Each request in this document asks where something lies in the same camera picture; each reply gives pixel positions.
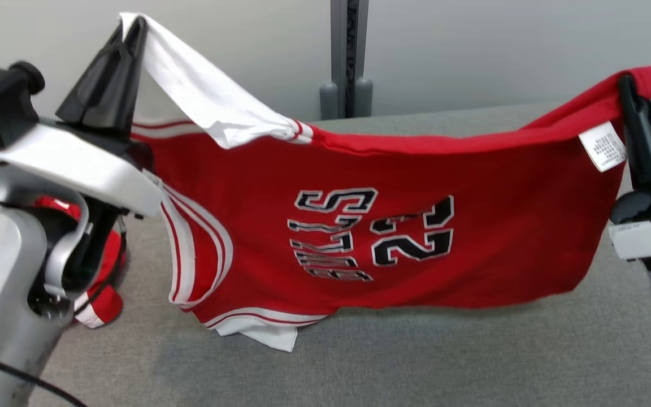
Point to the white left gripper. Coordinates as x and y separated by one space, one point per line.
77 164

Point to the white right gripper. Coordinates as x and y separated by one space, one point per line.
650 232

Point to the red shorts with white bands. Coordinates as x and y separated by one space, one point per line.
108 302

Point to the red basketball jersey number 22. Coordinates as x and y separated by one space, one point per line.
472 260

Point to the grey rounded post cap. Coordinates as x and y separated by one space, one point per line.
364 99
328 102

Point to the grey metal partition post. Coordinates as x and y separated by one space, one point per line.
338 45

